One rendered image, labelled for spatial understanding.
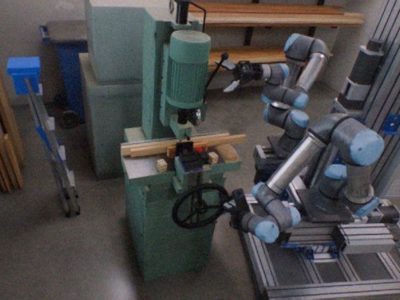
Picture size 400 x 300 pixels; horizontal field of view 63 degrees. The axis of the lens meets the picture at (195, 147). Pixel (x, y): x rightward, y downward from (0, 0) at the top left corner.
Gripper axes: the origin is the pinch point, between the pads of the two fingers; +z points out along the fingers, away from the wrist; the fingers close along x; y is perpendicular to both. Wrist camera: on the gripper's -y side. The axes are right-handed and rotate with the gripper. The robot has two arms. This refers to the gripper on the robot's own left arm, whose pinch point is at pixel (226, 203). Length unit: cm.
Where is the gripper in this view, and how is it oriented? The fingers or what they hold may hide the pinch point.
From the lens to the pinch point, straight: 152.0
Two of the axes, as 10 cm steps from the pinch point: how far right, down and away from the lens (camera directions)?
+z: -3.6, -1.0, 9.3
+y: 0.8, 9.9, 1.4
